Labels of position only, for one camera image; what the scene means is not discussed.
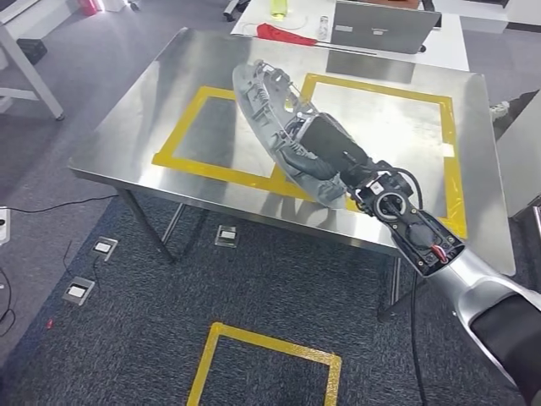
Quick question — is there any black floor cable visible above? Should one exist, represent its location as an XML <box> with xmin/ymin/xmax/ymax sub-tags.
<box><xmin>0</xmin><ymin>267</ymin><xmax>17</xmax><ymax>338</ymax></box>
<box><xmin>7</xmin><ymin>193</ymin><xmax>120</xmax><ymax>215</ymax></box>

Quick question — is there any white desk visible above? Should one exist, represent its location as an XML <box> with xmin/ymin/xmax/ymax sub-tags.
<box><xmin>229</xmin><ymin>0</ymin><xmax>472</xmax><ymax>73</ymax></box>

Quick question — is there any silver plastic wheel hubcap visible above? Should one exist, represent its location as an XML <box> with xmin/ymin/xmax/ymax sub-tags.
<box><xmin>232</xmin><ymin>58</ymin><xmax>351</xmax><ymax>211</ymax></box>

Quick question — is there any steel floor socket box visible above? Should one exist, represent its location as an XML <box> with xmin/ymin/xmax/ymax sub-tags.
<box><xmin>88</xmin><ymin>235</ymin><xmax>118</xmax><ymax>263</ymax></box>
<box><xmin>61</xmin><ymin>275</ymin><xmax>97</xmax><ymax>307</ymax></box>
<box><xmin>214</xmin><ymin>224</ymin><xmax>240</xmax><ymax>250</ymax></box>

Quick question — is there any stainless steel workbench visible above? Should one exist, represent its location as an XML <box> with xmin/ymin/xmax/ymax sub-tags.
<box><xmin>67</xmin><ymin>26</ymin><xmax>518</xmax><ymax>308</ymax></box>
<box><xmin>495</xmin><ymin>89</ymin><xmax>541</xmax><ymax>227</ymax></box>

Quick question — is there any grey laptop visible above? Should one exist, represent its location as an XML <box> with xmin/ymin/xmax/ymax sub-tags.
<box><xmin>329</xmin><ymin>0</ymin><xmax>443</xmax><ymax>56</ymax></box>

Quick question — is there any green top white workbench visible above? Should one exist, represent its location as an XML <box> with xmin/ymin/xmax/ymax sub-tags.
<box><xmin>0</xmin><ymin>0</ymin><xmax>66</xmax><ymax>122</ymax></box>

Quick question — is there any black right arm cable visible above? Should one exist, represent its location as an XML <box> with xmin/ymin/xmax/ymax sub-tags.
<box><xmin>409</xmin><ymin>273</ymin><xmax>429</xmax><ymax>406</ymax></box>

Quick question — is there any red cloth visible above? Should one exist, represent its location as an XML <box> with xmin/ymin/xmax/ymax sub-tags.
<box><xmin>255</xmin><ymin>22</ymin><xmax>319</xmax><ymax>47</ymax></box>

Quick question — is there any person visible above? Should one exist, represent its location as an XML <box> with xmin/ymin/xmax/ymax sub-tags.
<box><xmin>364</xmin><ymin>0</ymin><xmax>420</xmax><ymax>9</ymax></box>

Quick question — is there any white table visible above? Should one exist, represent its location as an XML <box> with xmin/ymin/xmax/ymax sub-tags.
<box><xmin>431</xmin><ymin>0</ymin><xmax>541</xmax><ymax>35</ymax></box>

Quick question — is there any yellow bench tape square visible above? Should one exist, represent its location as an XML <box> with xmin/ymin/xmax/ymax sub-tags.
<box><xmin>300</xmin><ymin>73</ymin><xmax>469</xmax><ymax>241</ymax></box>
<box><xmin>151</xmin><ymin>85</ymin><xmax>316</xmax><ymax>204</ymax></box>

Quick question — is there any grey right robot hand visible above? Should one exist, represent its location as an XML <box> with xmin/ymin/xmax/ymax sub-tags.
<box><xmin>281</xmin><ymin>111</ymin><xmax>373</xmax><ymax>193</ymax></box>

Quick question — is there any black box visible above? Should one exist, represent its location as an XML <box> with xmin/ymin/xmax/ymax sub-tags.
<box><xmin>16</xmin><ymin>37</ymin><xmax>48</xmax><ymax>66</ymax></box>

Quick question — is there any thin white cable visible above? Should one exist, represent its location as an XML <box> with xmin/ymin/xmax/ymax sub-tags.
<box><xmin>241</xmin><ymin>14</ymin><xmax>310</xmax><ymax>35</ymax></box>

